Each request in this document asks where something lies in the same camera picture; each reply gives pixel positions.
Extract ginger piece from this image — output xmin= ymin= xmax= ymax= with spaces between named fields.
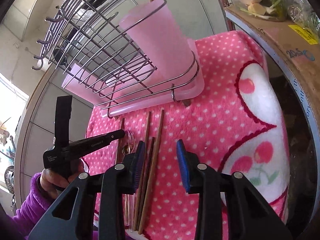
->
xmin=247 ymin=3 xmax=266 ymax=15

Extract gold metal spoon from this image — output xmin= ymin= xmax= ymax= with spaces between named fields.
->
xmin=121 ymin=144 xmax=132 ymax=161

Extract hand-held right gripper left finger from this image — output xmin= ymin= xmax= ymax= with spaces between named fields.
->
xmin=29 ymin=141 xmax=147 ymax=240

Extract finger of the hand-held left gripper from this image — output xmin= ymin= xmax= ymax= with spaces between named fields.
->
xmin=67 ymin=129 xmax=125 ymax=156
xmin=54 ymin=95 xmax=73 ymax=148

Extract metal shelf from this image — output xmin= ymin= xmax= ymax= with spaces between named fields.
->
xmin=210 ymin=0 xmax=320 ymax=227

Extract dark brown chopstick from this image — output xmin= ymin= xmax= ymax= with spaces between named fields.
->
xmin=136 ymin=137 xmax=155 ymax=231

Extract flat cardboard box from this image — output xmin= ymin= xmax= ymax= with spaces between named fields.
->
xmin=225 ymin=4 xmax=320 ymax=135

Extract pink dotted blanket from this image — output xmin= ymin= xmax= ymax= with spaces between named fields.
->
xmin=81 ymin=30 xmax=290 ymax=240

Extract clear bag of greens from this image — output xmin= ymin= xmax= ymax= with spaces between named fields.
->
xmin=286 ymin=0 xmax=320 ymax=34

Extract metal wire utensil rack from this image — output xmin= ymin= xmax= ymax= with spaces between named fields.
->
xmin=31 ymin=0 xmax=200 ymax=118

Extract grey kitchen cabinet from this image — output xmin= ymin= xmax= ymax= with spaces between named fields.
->
xmin=110 ymin=0 xmax=229 ymax=43

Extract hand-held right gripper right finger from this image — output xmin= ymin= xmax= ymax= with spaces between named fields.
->
xmin=176 ymin=139 xmax=293 ymax=240

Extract green onions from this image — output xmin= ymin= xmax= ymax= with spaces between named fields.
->
xmin=240 ymin=0 xmax=288 ymax=22

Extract pink plastic cup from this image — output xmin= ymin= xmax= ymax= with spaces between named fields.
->
xmin=119 ymin=0 xmax=197 ymax=79

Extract pink plastic drip tray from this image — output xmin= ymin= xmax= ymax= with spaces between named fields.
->
xmin=100 ymin=39 xmax=205 ymax=118

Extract person's left hand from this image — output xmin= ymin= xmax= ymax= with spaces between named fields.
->
xmin=40 ymin=159 xmax=85 ymax=193

